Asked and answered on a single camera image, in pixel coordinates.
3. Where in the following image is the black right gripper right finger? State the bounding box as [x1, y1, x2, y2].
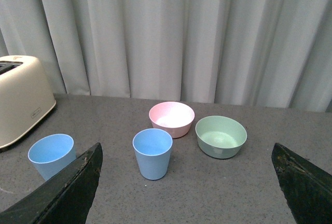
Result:
[271, 143, 331, 223]

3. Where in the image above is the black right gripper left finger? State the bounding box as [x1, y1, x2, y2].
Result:
[1, 143, 103, 223]

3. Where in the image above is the blue plastic cup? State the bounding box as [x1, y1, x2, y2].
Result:
[132, 129, 173, 180]
[27, 134, 76, 181]

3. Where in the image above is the green plastic bowl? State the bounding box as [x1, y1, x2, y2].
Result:
[195, 116, 247, 159]

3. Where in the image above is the cream white toaster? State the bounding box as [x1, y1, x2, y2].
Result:
[1, 55, 56, 149]

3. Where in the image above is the pink plastic bowl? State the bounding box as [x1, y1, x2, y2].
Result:
[148, 102, 195, 138]

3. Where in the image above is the grey curtain backdrop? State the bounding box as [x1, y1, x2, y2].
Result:
[1, 0, 331, 112]

